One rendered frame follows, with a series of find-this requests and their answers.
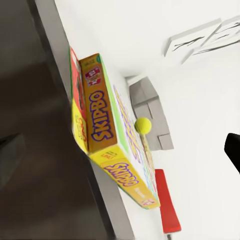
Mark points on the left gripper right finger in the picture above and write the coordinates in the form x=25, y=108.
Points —
x=232, y=149

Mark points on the jigsaw puzzle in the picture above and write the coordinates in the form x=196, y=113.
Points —
x=148, y=152

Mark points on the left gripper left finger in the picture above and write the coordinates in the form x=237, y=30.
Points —
x=12, y=150

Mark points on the board game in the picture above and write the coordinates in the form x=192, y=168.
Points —
x=102, y=128

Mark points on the toy box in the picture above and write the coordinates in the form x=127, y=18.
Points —
x=146, y=103

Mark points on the desk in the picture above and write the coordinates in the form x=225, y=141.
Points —
x=56, y=191

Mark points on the tennis ball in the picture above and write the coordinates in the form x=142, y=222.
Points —
x=143, y=125

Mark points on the swivel chair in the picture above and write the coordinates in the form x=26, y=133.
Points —
x=170, y=221

